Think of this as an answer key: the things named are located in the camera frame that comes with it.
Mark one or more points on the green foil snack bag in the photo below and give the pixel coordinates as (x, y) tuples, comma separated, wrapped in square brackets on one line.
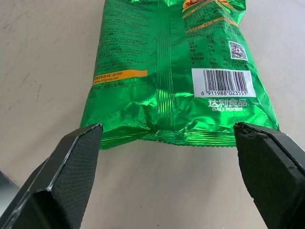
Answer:
[(171, 71)]

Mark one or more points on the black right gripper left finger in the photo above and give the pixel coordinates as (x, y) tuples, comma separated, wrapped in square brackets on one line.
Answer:
[(59, 181)]

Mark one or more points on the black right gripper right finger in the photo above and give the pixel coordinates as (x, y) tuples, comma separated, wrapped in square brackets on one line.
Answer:
[(271, 176)]

